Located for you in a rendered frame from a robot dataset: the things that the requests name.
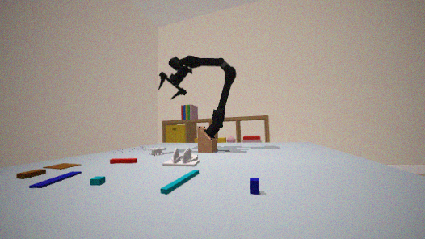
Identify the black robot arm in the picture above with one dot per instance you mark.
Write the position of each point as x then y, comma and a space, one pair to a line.
230, 74

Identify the red flat bar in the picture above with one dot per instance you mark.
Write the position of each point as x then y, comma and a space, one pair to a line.
118, 160

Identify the teal rectangular bar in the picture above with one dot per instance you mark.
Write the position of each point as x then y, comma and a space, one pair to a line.
179, 182

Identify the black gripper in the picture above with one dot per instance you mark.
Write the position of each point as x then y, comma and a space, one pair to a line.
175, 80

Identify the small teal block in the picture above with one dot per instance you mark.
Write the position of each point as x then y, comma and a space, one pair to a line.
97, 180

